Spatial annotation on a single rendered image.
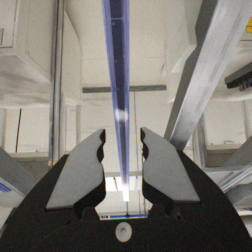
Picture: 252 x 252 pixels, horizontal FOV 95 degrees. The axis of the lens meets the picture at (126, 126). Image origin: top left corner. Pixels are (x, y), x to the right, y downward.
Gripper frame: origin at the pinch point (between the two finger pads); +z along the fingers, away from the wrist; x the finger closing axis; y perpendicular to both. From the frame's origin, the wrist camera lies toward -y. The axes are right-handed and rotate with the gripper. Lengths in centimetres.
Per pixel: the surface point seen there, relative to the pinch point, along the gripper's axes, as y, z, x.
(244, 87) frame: 7, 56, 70
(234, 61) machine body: -6, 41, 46
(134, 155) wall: 130, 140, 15
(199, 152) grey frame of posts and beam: 32, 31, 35
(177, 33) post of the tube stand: -9.9, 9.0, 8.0
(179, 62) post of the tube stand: -6.3, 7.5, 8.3
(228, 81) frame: 3, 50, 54
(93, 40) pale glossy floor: -26, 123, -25
